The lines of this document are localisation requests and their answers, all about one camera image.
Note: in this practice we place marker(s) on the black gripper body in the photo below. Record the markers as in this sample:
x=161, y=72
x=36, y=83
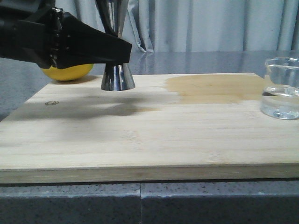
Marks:
x=31, y=31

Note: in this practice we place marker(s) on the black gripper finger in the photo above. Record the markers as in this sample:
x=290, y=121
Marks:
x=80, y=44

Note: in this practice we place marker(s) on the steel double jigger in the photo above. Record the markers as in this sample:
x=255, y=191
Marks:
x=117, y=76

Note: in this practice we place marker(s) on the clear glass beaker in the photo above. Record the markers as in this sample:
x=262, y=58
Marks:
x=280, y=95

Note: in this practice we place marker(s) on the yellow lemon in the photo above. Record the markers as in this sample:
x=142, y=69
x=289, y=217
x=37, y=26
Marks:
x=68, y=74

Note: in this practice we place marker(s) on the grey curtain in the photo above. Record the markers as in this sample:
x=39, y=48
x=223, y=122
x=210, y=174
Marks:
x=212, y=25

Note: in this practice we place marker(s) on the wooden cutting board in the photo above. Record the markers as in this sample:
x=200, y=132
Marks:
x=169, y=127

